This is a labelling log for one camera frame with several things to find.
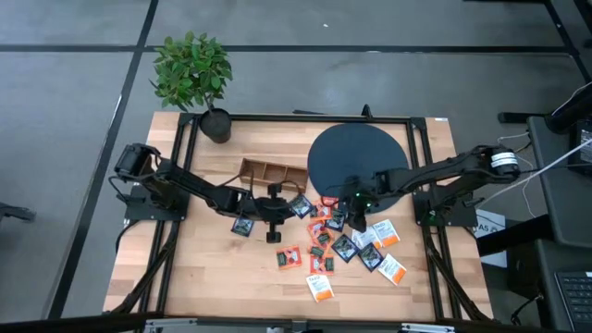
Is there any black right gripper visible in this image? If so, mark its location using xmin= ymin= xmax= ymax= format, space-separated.
xmin=340 ymin=171 xmax=386 ymax=234

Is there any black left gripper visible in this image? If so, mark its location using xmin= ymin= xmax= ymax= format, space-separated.
xmin=252 ymin=183 xmax=298 ymax=245

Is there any dark blue tea bag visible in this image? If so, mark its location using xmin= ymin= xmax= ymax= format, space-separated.
xmin=290 ymin=192 xmax=315 ymax=220
xmin=357 ymin=242 xmax=385 ymax=273
xmin=230 ymin=216 xmax=256 ymax=239
xmin=330 ymin=234 xmax=361 ymax=264
xmin=325 ymin=207 xmax=348 ymax=233

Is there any white orange Tazo tea bag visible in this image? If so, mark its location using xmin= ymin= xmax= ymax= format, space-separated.
xmin=351 ymin=227 xmax=383 ymax=251
xmin=376 ymin=253 xmax=409 ymax=287
xmin=372 ymin=218 xmax=401 ymax=249
xmin=305 ymin=273 xmax=336 ymax=303

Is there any wooden tea organiser box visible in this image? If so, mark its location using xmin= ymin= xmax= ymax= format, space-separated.
xmin=238 ymin=157 xmax=310 ymax=194

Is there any dark round mat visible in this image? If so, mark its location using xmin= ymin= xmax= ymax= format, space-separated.
xmin=306 ymin=122 xmax=411 ymax=215

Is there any white paper sign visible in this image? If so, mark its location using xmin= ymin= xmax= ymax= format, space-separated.
xmin=474 ymin=208 xmax=508 ymax=240

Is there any green plant in black pot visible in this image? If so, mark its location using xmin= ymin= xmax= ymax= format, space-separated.
xmin=148 ymin=30 xmax=234 ymax=145

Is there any black side desk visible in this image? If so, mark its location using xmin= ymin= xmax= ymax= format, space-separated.
xmin=526 ymin=115 xmax=592 ymax=333

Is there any black keyboard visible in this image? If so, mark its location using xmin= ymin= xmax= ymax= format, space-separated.
xmin=553 ymin=270 xmax=592 ymax=332

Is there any black desk device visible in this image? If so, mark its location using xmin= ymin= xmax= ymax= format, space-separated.
xmin=568 ymin=118 xmax=592 ymax=176

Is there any black gantry beam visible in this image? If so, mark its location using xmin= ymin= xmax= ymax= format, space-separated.
xmin=0 ymin=312 xmax=592 ymax=333

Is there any black chair base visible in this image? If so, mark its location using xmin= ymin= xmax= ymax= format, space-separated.
xmin=0 ymin=201 xmax=38 ymax=224

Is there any black aluminium table frame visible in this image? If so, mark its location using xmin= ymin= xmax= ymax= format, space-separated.
xmin=104 ymin=112 xmax=494 ymax=323

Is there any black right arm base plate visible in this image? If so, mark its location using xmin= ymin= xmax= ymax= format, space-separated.
xmin=412 ymin=190 xmax=478 ymax=228

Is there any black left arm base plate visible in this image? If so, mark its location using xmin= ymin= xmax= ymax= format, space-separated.
xmin=123 ymin=183 xmax=191 ymax=223

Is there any thick white cable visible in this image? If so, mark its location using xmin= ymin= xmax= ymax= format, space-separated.
xmin=475 ymin=137 xmax=592 ymax=210

